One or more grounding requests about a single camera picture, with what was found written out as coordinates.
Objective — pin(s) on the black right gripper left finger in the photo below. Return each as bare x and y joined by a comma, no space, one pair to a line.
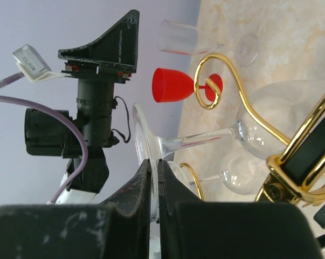
116,228

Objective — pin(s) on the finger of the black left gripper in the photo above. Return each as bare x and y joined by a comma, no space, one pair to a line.
116,49

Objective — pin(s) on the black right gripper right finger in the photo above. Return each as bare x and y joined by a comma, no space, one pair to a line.
192,228

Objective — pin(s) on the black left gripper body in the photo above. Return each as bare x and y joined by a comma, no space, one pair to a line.
87,71

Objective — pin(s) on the clear wine glass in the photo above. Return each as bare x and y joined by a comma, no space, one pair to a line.
264,123
179,38
240,175

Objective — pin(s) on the red plastic wine glass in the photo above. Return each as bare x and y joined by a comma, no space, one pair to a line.
171,85

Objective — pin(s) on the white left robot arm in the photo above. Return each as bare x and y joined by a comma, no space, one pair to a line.
46,136

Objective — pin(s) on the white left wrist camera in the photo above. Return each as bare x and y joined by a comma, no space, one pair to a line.
33,66

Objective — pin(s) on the gold wire glass rack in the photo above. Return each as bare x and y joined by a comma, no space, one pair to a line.
296,168

